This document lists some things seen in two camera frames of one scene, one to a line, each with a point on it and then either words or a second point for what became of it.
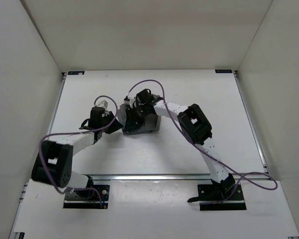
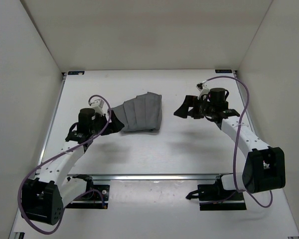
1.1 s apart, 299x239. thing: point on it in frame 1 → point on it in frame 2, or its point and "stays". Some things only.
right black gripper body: (137, 115) → (206, 108)
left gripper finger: (115, 126) stays
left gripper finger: (112, 116) stays
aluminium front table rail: (167, 177) stays
